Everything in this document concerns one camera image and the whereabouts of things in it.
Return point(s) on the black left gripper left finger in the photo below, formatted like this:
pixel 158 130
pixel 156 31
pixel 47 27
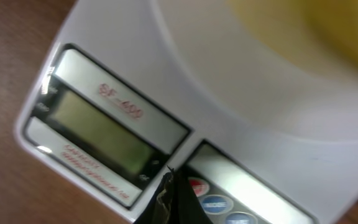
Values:
pixel 158 210

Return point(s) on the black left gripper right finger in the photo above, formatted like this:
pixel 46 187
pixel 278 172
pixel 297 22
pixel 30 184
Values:
pixel 187 209

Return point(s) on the yellow plastic bowl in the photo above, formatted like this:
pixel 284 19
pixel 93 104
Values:
pixel 319 36

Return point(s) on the white digital kitchen scale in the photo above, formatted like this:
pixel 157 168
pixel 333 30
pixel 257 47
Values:
pixel 131 88

